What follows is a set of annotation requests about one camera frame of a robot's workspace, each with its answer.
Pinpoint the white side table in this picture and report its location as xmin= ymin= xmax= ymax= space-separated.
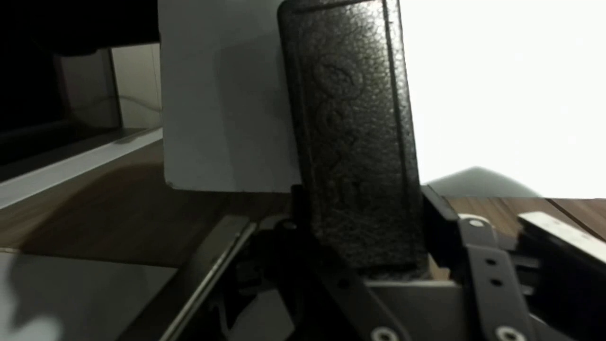
xmin=0 ymin=248 xmax=180 ymax=341

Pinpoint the beige upright board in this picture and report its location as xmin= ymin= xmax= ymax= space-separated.
xmin=110 ymin=42 xmax=163 ymax=131

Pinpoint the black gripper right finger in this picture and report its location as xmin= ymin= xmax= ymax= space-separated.
xmin=421 ymin=186 xmax=606 ymax=341

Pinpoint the dark grey board eraser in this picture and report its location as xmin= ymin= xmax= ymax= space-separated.
xmin=277 ymin=0 xmax=432 ymax=280

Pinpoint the white long ledge strip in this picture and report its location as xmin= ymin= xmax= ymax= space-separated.
xmin=0 ymin=127 xmax=165 ymax=212

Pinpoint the grey upright board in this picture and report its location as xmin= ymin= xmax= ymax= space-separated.
xmin=53 ymin=47 xmax=121 ymax=131

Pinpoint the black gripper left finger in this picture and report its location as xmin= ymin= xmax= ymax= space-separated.
xmin=116 ymin=186 xmax=405 ymax=341

